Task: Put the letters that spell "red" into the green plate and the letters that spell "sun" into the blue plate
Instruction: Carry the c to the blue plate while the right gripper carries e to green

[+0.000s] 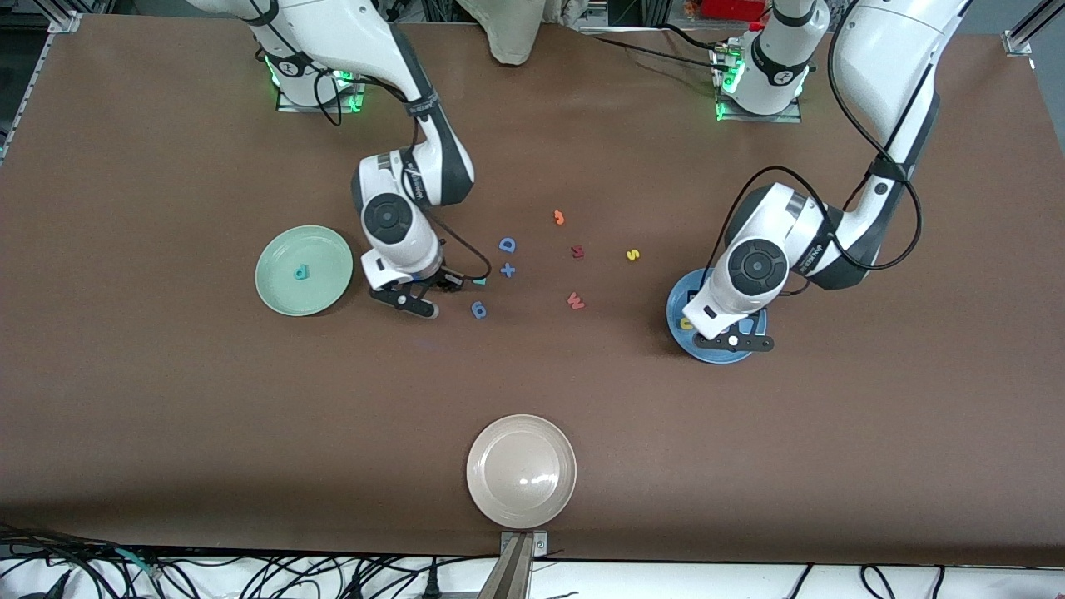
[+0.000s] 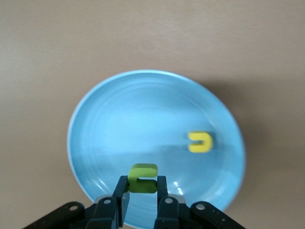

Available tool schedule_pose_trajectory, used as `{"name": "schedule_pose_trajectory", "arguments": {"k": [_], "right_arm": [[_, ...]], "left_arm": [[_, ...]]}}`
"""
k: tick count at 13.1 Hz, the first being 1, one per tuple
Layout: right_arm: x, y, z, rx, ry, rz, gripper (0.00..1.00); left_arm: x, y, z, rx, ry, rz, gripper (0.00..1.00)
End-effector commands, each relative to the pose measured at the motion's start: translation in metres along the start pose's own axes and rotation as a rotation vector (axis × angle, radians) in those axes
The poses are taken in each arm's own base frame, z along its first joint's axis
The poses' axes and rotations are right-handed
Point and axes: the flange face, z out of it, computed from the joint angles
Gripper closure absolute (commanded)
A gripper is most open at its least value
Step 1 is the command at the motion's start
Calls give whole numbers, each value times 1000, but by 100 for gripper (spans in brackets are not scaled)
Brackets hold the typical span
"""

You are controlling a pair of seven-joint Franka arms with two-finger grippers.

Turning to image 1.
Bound black cable on mat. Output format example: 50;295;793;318
661;22;725;52
597;35;733;74

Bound aluminium table edge rail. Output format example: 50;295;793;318
0;33;47;163

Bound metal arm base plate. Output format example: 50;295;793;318
276;71;365;113
714;46;803;124

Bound beige plate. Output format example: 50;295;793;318
466;414;577;530

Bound teal tipped cable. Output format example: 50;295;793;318
112;545;163;581

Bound light green plate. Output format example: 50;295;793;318
255;225;354;318

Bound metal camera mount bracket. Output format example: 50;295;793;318
478;531;550;599

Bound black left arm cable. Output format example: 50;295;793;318
707;0;923;294

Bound red box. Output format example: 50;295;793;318
701;0;768;22

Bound blue plate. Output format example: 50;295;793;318
666;268;768;365

